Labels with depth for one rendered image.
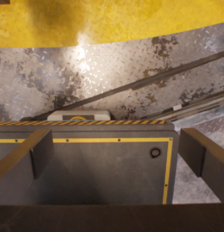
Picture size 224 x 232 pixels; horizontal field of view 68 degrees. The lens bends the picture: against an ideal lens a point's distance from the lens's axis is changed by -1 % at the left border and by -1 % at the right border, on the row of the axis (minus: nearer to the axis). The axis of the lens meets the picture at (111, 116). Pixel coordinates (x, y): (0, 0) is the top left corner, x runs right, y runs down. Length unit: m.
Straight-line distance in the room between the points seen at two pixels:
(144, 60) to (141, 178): 0.51
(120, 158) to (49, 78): 0.51
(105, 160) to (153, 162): 0.16
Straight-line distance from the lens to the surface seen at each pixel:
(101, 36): 0.82
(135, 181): 0.61
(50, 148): 0.17
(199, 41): 0.90
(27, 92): 0.90
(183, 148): 0.17
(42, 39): 0.87
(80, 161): 0.57
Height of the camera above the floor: 0.80
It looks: 74 degrees down
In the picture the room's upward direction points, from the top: 179 degrees clockwise
